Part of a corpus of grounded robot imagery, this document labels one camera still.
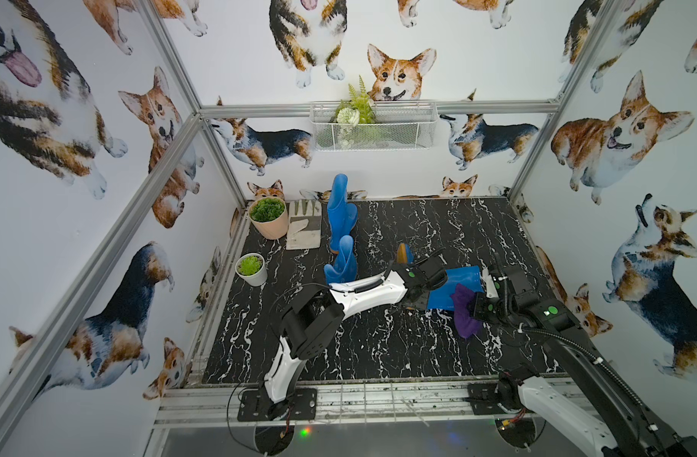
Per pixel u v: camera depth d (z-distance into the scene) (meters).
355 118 0.82
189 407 0.75
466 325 0.74
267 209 1.03
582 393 0.47
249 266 0.90
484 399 0.73
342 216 0.88
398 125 0.93
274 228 1.03
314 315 0.52
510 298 0.57
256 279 0.92
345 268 0.70
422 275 0.68
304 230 1.11
